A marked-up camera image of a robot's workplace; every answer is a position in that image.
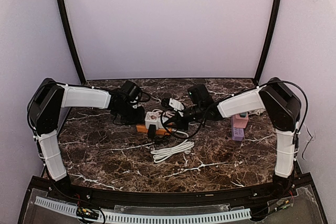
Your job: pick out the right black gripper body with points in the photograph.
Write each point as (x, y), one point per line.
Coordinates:
(181, 118)

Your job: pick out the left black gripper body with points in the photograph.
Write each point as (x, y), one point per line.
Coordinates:
(134, 117)

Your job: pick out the white cube adapter with sticker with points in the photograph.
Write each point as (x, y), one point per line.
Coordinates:
(153, 118)

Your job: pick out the orange power strip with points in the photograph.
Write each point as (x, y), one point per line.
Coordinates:
(141, 128)

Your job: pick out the white USB charger with cable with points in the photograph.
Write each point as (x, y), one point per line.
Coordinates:
(168, 114)

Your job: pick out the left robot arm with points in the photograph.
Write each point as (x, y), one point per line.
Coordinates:
(51, 97)

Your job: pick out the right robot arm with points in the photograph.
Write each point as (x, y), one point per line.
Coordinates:
(283, 107)

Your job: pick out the purple power strip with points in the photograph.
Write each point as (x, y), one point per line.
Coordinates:
(237, 130)

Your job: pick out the pink cube adapter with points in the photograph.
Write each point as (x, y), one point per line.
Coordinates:
(241, 121)

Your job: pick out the white slotted cable duct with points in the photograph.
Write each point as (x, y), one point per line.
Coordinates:
(133, 214)

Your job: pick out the black front rail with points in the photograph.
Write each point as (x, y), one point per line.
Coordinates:
(250, 197)

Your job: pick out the left black frame post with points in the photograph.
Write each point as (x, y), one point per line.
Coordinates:
(70, 40)

